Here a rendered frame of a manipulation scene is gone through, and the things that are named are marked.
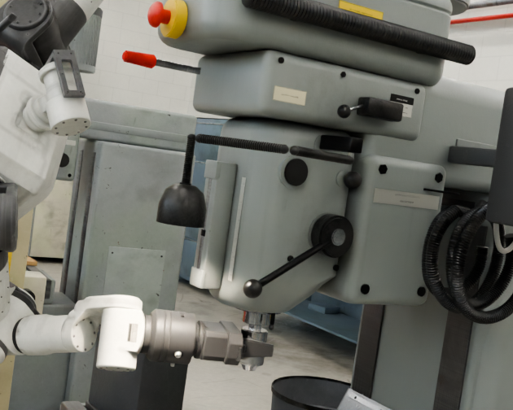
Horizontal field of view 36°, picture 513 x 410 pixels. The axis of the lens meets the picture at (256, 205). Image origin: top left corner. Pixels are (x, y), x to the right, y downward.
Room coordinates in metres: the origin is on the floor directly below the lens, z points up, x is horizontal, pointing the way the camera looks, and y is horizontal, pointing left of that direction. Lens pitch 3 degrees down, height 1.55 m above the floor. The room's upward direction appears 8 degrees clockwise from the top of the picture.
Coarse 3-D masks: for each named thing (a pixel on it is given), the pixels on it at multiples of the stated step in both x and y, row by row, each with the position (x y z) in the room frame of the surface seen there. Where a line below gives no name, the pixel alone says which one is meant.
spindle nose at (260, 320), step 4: (244, 312) 1.34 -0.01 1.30; (248, 312) 1.33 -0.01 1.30; (244, 316) 1.34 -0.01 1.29; (248, 316) 1.33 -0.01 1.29; (252, 316) 1.33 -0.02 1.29; (256, 316) 1.33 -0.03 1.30; (260, 316) 1.33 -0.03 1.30; (264, 316) 1.33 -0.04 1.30; (268, 316) 1.34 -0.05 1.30; (244, 320) 1.34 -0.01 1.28; (248, 320) 1.33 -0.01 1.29; (252, 320) 1.33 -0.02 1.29; (256, 320) 1.33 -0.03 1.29; (260, 320) 1.33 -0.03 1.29; (264, 320) 1.33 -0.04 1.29; (268, 320) 1.34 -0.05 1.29; (252, 324) 1.33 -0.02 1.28; (256, 324) 1.33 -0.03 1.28; (260, 324) 1.33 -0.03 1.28; (264, 324) 1.33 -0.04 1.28; (268, 324) 1.34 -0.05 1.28
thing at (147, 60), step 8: (128, 56) 1.29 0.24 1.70; (136, 56) 1.30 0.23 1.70; (144, 56) 1.31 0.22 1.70; (152, 56) 1.31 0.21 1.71; (136, 64) 1.31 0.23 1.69; (144, 64) 1.31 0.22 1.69; (152, 64) 1.31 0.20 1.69; (160, 64) 1.33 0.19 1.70; (168, 64) 1.33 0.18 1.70; (176, 64) 1.34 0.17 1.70; (184, 64) 1.35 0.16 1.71; (192, 72) 1.36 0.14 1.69
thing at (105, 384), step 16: (96, 352) 1.82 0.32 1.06; (96, 368) 1.81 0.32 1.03; (144, 368) 1.66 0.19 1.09; (160, 368) 1.68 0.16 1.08; (176, 368) 1.71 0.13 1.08; (96, 384) 1.80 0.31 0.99; (112, 384) 1.74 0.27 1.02; (128, 384) 1.69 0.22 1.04; (144, 384) 1.66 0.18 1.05; (160, 384) 1.69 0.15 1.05; (176, 384) 1.71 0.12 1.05; (96, 400) 1.79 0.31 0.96; (112, 400) 1.74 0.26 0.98; (128, 400) 1.68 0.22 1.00; (144, 400) 1.66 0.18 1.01; (160, 400) 1.69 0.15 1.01; (176, 400) 1.72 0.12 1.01
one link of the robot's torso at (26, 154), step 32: (0, 32) 1.38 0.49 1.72; (0, 64) 1.35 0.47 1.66; (32, 64) 1.44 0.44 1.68; (0, 96) 1.31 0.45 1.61; (32, 96) 1.37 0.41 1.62; (0, 128) 1.28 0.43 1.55; (32, 128) 1.33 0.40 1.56; (0, 160) 1.26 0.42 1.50; (32, 160) 1.30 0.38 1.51; (32, 192) 1.30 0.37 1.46
